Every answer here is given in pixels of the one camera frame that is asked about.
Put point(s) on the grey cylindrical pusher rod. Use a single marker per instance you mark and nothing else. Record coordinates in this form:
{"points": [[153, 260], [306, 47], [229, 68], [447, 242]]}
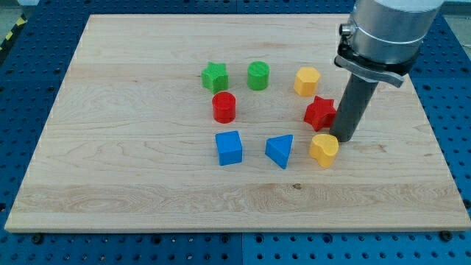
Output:
{"points": [[352, 106]]}

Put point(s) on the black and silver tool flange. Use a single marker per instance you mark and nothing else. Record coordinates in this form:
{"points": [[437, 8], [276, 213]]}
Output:
{"points": [[392, 73]]}

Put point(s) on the red star block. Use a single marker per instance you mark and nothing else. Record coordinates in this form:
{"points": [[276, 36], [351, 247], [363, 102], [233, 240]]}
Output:
{"points": [[320, 113]]}

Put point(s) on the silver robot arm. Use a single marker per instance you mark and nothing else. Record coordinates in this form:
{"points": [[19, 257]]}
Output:
{"points": [[380, 42]]}

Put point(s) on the green star block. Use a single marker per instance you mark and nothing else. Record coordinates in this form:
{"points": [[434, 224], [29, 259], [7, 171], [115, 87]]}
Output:
{"points": [[215, 77]]}

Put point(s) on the light wooden board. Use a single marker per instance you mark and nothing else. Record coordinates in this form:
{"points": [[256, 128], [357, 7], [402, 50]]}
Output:
{"points": [[129, 145]]}

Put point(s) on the yellow hexagon block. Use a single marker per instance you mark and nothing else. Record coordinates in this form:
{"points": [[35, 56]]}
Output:
{"points": [[306, 81]]}

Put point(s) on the yellow heart block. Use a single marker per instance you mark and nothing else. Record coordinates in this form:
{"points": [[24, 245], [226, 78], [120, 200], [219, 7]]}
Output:
{"points": [[324, 148]]}

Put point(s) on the blue triangle block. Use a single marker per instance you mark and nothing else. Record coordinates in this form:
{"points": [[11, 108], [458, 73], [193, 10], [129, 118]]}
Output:
{"points": [[279, 149]]}

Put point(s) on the green cylinder block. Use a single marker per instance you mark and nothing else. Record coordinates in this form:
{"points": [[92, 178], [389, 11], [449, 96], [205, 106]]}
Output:
{"points": [[258, 75]]}

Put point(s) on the red cylinder block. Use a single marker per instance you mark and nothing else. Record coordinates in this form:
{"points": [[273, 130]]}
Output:
{"points": [[224, 107]]}

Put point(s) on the blue cube block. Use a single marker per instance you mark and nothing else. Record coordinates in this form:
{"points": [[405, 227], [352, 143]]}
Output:
{"points": [[229, 147]]}

